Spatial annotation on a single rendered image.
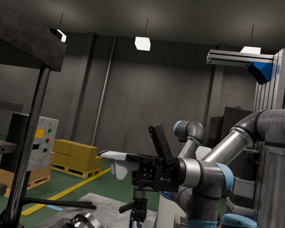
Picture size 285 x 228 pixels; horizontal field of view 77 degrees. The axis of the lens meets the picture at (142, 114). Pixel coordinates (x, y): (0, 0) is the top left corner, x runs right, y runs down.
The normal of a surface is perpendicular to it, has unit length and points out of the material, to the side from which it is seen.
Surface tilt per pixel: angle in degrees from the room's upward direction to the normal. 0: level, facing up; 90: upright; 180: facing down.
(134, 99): 90
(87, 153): 90
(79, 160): 90
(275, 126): 90
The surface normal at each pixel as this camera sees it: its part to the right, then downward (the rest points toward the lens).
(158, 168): 0.29, -0.17
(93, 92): -0.18, -0.11
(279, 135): -0.82, -0.21
